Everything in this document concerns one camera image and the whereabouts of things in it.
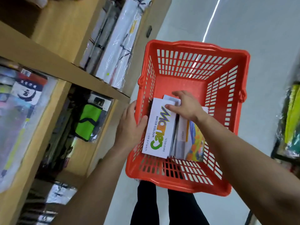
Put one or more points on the landscape print paint box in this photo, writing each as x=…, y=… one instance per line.
x=194, y=145
x=173, y=138

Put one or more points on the person's right forearm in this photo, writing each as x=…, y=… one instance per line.
x=253, y=173

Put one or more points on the white Maries watercolour boxes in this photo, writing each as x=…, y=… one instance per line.
x=157, y=138

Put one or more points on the white paper roll pack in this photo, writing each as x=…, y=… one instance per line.
x=117, y=44
x=127, y=63

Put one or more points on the stack of dark long packages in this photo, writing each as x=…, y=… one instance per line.
x=58, y=142

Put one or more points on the person's right hand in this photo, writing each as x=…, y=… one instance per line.
x=189, y=107

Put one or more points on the clear-wrapped calligraphy set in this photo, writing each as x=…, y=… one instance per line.
x=21, y=126

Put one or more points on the green black pouch package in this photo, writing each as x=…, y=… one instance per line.
x=89, y=121

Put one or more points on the yellow paper pack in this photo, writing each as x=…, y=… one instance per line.
x=293, y=114

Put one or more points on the person's left forearm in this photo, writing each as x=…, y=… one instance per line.
x=93, y=192

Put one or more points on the person's left hand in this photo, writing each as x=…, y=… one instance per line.
x=129, y=131

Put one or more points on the grey tube pack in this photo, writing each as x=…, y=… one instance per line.
x=98, y=44

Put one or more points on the wooden shelf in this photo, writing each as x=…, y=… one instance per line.
x=58, y=28

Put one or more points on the person's black trousers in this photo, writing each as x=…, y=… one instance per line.
x=145, y=206

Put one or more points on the paper display rack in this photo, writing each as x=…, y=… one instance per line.
x=273, y=153

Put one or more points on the row of black white packages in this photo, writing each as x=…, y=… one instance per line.
x=61, y=193

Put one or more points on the red plastic shopping basket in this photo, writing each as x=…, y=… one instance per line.
x=182, y=84

